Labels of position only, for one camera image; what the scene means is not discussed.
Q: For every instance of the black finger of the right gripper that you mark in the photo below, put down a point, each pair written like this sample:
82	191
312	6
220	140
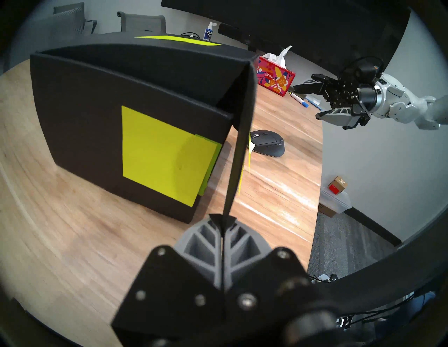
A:
344	119
318	84

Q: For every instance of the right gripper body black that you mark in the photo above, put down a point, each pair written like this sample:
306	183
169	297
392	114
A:
353	94

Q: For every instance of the black cardboard box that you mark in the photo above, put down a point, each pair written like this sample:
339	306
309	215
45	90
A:
87	105

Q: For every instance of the pale yellow sticky note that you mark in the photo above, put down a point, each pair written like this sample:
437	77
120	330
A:
178	39

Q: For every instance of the small cardboard box red label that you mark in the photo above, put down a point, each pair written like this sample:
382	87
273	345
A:
337	185

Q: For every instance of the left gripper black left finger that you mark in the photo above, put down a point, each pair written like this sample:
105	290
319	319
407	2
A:
175	297

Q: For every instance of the grey plain mesh chair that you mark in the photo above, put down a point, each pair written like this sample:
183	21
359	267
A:
143	22

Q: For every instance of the clear plastic storage bin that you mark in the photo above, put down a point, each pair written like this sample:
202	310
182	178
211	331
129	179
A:
337	203

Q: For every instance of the colourful Kleenex tissue box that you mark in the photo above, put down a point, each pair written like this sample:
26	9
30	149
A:
276	78

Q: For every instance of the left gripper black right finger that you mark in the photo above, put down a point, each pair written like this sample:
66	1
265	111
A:
255	276

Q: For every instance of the black Logitech computer mouse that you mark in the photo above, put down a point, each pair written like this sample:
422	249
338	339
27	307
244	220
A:
267	142

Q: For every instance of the white tissue sheet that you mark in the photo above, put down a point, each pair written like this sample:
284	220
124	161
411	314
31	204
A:
278	57

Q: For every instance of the black video bar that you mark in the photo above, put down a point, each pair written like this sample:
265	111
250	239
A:
232	33

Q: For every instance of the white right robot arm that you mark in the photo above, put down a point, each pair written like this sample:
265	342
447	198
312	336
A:
402	105

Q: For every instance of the blue flat packet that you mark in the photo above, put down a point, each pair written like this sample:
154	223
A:
314	102

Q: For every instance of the large black wall television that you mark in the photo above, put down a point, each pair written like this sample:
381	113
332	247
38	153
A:
297	28

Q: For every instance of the Expo cleaner spray bottle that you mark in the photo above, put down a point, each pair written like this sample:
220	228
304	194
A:
209	33

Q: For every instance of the neon yellow sticky note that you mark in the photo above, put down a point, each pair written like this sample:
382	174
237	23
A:
157	157
249	162
210	164
240	182

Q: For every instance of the grey office chair with armrests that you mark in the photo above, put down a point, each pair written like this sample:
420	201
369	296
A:
70	7

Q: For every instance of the grey ribbed mesh chair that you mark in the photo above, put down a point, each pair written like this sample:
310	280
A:
45	35

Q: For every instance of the blue whiteboard marker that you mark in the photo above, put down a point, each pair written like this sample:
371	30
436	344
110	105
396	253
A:
299	100

